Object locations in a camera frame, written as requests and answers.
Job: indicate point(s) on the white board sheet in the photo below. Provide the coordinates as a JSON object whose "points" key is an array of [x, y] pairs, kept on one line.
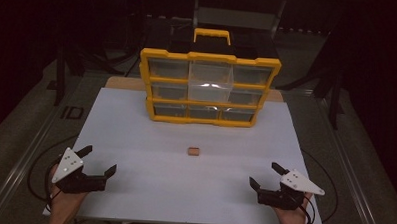
{"points": [[184, 185]]}

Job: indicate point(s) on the small brown wooden block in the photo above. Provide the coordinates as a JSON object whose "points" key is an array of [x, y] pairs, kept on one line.
{"points": [[193, 151]]}

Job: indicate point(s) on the black stand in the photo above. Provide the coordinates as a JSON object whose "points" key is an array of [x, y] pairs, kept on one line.
{"points": [[333, 103], [60, 77]]}

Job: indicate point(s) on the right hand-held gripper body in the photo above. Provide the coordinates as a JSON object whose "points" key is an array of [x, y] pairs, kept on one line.
{"points": [[283, 196]]}

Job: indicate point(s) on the grey metal stand frame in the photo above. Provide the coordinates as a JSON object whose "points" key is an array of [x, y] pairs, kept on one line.
{"points": [[236, 18]]}

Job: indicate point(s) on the set of transparent drawers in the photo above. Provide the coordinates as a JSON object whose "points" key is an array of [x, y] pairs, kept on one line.
{"points": [[169, 68]]}

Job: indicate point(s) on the clear plastic organizer drawer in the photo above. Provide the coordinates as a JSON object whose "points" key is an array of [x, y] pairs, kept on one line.
{"points": [[210, 82]]}

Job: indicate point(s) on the yellow black storage organizer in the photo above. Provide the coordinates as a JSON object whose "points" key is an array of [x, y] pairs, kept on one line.
{"points": [[147, 87]]}

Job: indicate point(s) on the person's left hand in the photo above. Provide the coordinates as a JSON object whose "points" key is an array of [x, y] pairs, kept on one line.
{"points": [[63, 202]]}

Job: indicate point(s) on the person's right hand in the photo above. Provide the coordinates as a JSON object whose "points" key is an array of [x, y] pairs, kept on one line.
{"points": [[294, 218]]}

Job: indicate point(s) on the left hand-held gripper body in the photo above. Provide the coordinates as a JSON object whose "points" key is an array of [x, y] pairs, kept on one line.
{"points": [[80, 183]]}

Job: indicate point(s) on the aluminium floor rail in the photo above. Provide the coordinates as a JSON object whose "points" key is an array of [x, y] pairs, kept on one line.
{"points": [[24, 159], [349, 170]]}

